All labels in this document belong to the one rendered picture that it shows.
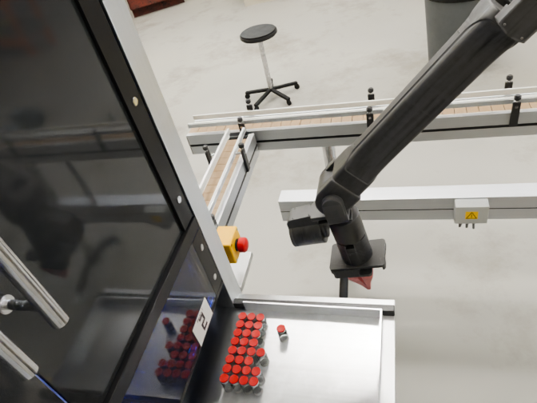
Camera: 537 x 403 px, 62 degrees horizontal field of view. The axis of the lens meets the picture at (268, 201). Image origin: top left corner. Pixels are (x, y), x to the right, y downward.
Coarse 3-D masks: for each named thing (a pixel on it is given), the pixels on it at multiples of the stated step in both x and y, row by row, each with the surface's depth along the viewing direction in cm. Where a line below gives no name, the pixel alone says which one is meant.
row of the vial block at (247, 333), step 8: (256, 320) 107; (248, 328) 104; (248, 336) 103; (248, 344) 102; (240, 352) 100; (240, 360) 99; (240, 368) 97; (232, 376) 96; (240, 376) 97; (232, 384) 95; (240, 392) 97
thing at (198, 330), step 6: (204, 300) 98; (204, 306) 98; (204, 312) 98; (210, 312) 101; (198, 318) 95; (210, 318) 101; (198, 324) 95; (204, 324) 97; (198, 330) 95; (204, 330) 97; (198, 336) 95; (204, 336) 97
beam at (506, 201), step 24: (288, 192) 199; (312, 192) 195; (384, 192) 186; (408, 192) 183; (432, 192) 180; (456, 192) 177; (480, 192) 174; (504, 192) 171; (528, 192) 169; (360, 216) 191; (384, 216) 188; (408, 216) 186; (432, 216) 183; (504, 216) 176; (528, 216) 174
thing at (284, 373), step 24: (264, 312) 112; (288, 312) 111; (312, 312) 108; (336, 312) 106; (360, 312) 104; (288, 336) 106; (312, 336) 104; (336, 336) 103; (360, 336) 102; (288, 360) 101; (312, 360) 100; (336, 360) 99; (360, 360) 98; (264, 384) 98; (288, 384) 97; (312, 384) 96; (336, 384) 95; (360, 384) 94
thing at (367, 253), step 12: (360, 240) 78; (372, 240) 84; (384, 240) 83; (336, 252) 85; (348, 252) 79; (360, 252) 79; (372, 252) 82; (384, 252) 81; (336, 264) 83; (348, 264) 82; (360, 264) 81; (372, 264) 80; (384, 264) 79
